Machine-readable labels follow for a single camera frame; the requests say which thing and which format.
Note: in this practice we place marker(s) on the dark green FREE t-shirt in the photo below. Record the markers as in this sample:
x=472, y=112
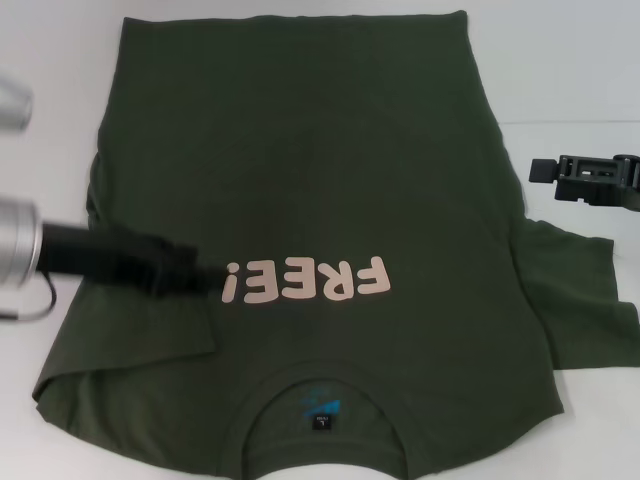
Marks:
x=320, y=175

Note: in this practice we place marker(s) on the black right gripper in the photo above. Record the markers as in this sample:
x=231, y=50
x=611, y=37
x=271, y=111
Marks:
x=631, y=172

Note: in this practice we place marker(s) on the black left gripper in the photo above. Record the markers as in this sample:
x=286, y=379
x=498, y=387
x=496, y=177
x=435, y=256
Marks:
x=110, y=257

